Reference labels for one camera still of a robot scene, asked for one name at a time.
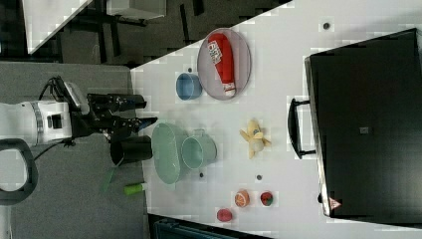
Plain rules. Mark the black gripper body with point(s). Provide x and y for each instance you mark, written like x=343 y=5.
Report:
x=98 y=120

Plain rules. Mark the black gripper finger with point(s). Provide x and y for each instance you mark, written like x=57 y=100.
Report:
x=125 y=127
x=122 y=103

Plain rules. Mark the yellow plush peeled banana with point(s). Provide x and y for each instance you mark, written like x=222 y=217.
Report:
x=254 y=137

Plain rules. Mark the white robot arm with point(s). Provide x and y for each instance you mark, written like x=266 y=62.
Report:
x=62 y=120

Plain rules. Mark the light green mug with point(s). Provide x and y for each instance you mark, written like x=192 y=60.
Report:
x=199 y=149

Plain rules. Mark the black cylinder cup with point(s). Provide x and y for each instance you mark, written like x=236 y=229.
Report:
x=131 y=150

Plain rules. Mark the green colander bowl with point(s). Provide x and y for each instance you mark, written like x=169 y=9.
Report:
x=166 y=142

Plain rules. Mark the green marker pen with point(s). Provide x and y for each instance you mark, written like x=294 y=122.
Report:
x=134 y=188

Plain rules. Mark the blue cup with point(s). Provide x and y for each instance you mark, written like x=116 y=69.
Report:
x=188 y=87

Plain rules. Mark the grey round plate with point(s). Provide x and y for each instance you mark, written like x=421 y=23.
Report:
x=208 y=76

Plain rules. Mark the red plush ketchup bottle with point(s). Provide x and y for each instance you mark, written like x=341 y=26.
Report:
x=220 y=52

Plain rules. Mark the pink red fruit toy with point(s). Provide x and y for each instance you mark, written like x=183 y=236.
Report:
x=224 y=215

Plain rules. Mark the orange slice toy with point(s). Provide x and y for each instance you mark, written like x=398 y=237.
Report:
x=242 y=198

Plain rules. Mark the red strawberry toy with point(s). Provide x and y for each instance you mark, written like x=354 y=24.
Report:
x=267 y=198

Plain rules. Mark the black toaster oven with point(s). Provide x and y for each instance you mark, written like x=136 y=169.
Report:
x=365 y=101

